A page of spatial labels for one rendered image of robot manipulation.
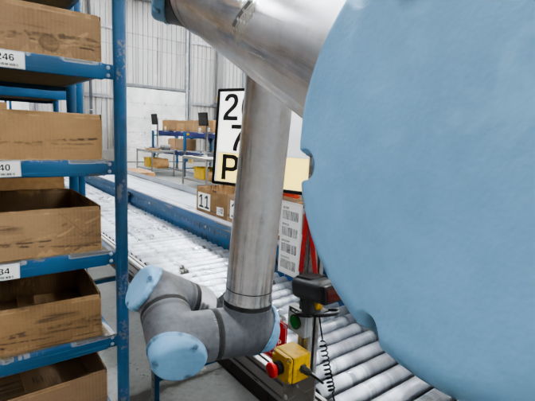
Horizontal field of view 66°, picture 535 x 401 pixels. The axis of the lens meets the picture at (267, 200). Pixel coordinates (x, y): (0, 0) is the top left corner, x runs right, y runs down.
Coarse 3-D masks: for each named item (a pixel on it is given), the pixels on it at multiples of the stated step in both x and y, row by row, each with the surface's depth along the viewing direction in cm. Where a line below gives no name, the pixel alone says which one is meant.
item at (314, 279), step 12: (300, 276) 97; (312, 276) 97; (324, 276) 97; (300, 288) 96; (312, 288) 93; (324, 288) 91; (300, 300) 99; (312, 300) 93; (324, 300) 91; (336, 300) 92; (300, 312) 99; (312, 312) 96
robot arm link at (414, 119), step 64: (192, 0) 45; (256, 0) 31; (320, 0) 24; (384, 0) 13; (448, 0) 11; (512, 0) 10; (256, 64) 31; (320, 64) 16; (384, 64) 13; (448, 64) 11; (512, 64) 10; (320, 128) 16; (384, 128) 13; (448, 128) 11; (512, 128) 10; (320, 192) 16; (384, 192) 13; (448, 192) 11; (512, 192) 10; (320, 256) 16; (384, 256) 13; (448, 256) 11; (512, 256) 10; (384, 320) 13; (448, 320) 11; (512, 320) 10; (448, 384) 11; (512, 384) 10
